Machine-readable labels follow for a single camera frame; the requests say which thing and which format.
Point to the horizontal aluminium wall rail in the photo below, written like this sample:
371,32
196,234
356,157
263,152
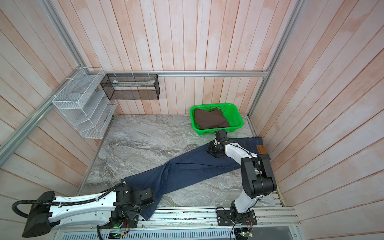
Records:
214,74

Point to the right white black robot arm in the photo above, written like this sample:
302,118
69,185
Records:
252,177

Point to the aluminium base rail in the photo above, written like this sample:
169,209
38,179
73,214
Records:
198,223

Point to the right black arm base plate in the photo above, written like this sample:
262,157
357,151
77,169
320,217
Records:
232,217

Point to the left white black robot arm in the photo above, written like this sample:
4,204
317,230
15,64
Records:
117,208

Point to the white wire mesh shelf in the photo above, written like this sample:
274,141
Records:
84,103

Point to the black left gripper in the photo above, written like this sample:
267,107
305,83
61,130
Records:
145,206

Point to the folded dark brown trousers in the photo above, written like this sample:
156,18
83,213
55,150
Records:
210,119

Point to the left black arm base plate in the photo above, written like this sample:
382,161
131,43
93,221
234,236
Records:
120,220

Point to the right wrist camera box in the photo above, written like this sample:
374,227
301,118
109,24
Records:
221,136

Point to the green perforated plastic basket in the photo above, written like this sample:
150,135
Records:
230,111

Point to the dark blue denim jeans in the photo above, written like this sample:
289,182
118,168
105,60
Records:
196,166

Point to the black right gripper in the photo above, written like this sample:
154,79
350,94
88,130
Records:
209,149

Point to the black mesh wall basket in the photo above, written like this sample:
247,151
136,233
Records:
131,87

